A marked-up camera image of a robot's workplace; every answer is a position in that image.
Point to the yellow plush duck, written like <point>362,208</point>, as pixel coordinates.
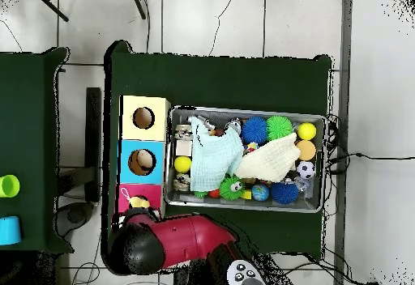
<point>140,202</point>

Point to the black stand leg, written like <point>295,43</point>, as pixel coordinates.
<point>139,6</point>
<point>53,8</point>

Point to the dark grey stand base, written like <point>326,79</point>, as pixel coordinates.
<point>76,215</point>

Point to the blue spiky rubber ball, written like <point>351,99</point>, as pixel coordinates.
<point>254,129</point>

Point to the light blue waffle cloth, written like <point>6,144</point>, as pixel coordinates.
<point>210,162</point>

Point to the yellow smooth ball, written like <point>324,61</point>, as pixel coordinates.
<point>183,165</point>
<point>306,131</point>

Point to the cream waffle cloth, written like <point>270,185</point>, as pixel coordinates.
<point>272,162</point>

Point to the green plastic cup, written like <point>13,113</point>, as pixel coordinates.
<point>9,186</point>

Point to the green spiky toy with eyes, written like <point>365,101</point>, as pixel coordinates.
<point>231,188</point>

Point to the orange foam ball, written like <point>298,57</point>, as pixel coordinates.
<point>306,150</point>

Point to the small globe ball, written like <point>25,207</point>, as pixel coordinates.
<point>260,192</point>

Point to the blue plastic cup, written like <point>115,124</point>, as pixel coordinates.
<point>9,230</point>

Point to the small soccer ball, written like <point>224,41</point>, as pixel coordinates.
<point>305,170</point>

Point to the dark green table cloth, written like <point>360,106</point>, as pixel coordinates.
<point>29,71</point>
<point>210,77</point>

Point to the green spiky rubber ball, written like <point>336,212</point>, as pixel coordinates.
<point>278,128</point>

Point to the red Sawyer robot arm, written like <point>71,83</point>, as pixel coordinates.
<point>191,239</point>

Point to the wooden box with three holes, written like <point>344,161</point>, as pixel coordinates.
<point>129,132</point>

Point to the black upright panel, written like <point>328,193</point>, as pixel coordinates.
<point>93,136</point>

